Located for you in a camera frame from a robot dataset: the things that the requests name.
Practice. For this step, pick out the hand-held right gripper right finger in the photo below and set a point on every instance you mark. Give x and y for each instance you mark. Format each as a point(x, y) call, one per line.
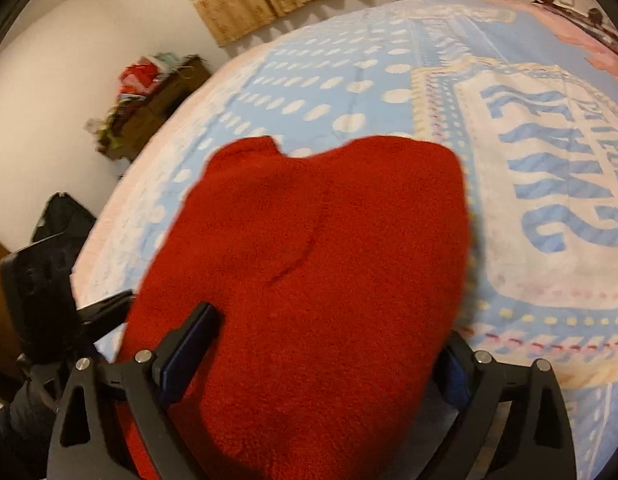
point(451, 380)

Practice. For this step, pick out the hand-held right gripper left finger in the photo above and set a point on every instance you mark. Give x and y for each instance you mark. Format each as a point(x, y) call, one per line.
point(189, 355)

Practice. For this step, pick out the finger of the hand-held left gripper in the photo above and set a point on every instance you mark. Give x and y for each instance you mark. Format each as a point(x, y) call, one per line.
point(104, 315)

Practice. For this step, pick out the red knitted sweater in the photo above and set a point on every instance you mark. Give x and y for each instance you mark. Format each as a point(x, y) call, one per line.
point(314, 260)

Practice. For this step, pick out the black bag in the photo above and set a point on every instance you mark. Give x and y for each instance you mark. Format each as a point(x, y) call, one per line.
point(64, 220)

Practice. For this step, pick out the person's dark clothing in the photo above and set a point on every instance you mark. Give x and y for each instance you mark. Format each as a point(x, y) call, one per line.
point(19, 430)

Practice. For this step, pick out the green cloth pile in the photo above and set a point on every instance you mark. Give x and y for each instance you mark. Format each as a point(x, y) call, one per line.
point(109, 132)

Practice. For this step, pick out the brown wooden desk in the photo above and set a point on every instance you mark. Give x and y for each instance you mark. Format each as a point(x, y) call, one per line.
point(154, 105)

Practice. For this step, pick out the red bag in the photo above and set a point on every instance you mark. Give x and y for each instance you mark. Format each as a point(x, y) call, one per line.
point(136, 77)

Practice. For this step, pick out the bed with dotted sheet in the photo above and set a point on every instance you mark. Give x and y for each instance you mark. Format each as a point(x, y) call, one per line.
point(379, 80)

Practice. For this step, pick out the pink pillow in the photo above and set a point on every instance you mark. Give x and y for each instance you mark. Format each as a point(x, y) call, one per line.
point(604, 52)

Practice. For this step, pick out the black white patterned pillow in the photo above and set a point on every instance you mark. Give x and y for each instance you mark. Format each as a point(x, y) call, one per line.
point(579, 7)

